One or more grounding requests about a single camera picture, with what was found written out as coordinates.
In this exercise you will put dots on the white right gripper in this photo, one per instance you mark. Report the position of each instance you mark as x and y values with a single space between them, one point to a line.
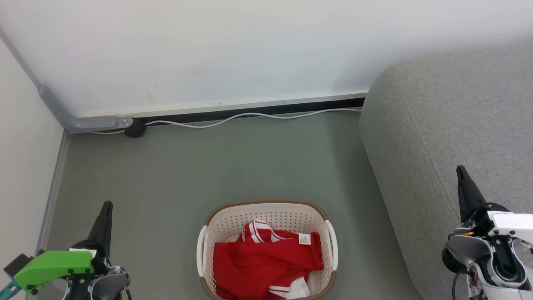
512 227

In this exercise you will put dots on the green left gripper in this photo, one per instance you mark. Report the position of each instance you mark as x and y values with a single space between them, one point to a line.
54 264

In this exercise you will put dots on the red garment striped white trim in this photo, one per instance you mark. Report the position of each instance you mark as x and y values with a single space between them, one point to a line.
266 258

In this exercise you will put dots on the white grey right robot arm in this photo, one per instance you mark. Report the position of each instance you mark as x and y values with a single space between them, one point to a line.
479 254

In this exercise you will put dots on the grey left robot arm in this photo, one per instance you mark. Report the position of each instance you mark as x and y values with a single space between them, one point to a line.
106 285

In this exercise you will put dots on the grey fabric sofa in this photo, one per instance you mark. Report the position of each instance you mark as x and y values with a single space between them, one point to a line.
449 125

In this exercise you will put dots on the grey side skirting strip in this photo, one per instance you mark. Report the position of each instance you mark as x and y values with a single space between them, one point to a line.
52 191

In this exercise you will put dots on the cream perforated laundry basket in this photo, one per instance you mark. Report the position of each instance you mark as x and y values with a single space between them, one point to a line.
233 221

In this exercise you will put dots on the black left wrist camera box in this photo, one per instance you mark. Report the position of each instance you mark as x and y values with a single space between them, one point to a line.
16 262

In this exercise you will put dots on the grey wall conduit pipe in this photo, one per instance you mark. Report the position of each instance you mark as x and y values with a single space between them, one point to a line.
79 123

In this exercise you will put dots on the white wall skirting strip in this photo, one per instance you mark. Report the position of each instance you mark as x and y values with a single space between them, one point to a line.
250 104

